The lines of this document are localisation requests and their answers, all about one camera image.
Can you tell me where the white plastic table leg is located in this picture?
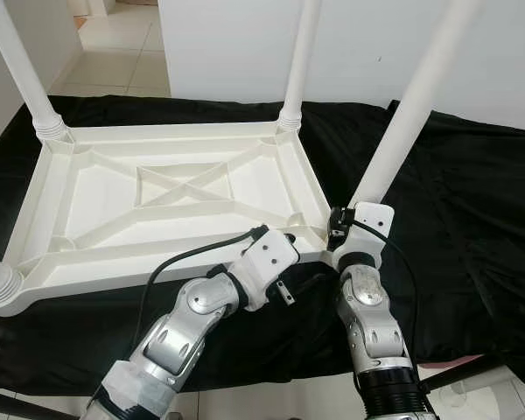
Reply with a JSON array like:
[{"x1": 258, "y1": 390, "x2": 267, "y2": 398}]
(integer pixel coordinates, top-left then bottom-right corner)
[
  {"x1": 345, "y1": 0, "x2": 483, "y2": 213},
  {"x1": 276, "y1": 0, "x2": 324, "y2": 133},
  {"x1": 0, "y1": 252, "x2": 26, "y2": 310},
  {"x1": 0, "y1": 0, "x2": 72, "y2": 146}
]

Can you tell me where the white plastic table top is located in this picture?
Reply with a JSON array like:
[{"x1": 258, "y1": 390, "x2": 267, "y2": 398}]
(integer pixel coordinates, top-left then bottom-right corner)
[{"x1": 0, "y1": 121, "x2": 335, "y2": 319}]

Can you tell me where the black cloth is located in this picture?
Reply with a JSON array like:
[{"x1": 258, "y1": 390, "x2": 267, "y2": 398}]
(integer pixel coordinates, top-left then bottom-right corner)
[{"x1": 0, "y1": 94, "x2": 525, "y2": 396}]

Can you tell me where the pink object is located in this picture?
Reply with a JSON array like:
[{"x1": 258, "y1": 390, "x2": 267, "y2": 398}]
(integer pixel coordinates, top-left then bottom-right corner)
[{"x1": 418, "y1": 353, "x2": 480, "y2": 368}]

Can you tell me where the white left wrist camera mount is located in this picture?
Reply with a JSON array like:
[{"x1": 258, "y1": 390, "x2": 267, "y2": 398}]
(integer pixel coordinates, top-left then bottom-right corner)
[{"x1": 235, "y1": 228, "x2": 301, "y2": 312}]

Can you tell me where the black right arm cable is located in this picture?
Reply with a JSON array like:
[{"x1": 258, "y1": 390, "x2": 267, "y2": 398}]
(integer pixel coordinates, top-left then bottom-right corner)
[{"x1": 348, "y1": 218, "x2": 421, "y2": 355}]

